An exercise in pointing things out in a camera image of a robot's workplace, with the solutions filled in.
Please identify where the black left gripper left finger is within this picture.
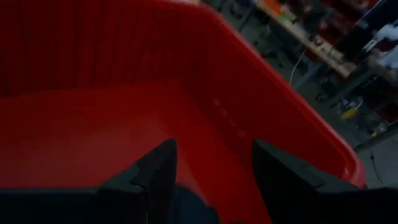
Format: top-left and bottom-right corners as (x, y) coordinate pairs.
(0, 138), (178, 224)

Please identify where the white hanging cable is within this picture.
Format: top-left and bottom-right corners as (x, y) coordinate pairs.
(288, 49), (308, 87)

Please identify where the navy garment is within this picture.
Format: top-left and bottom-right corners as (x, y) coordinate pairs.
(169, 184), (221, 224)

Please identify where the small yellow object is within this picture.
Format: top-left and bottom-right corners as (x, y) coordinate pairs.
(340, 106), (359, 121)

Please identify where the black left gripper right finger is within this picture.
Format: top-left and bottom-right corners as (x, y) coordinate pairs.
(251, 139), (398, 224)

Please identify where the red plastic laundry basket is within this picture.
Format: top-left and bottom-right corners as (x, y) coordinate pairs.
(0, 0), (368, 224)

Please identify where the wooden workbench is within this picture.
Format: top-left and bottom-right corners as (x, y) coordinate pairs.
(253, 0), (358, 79)

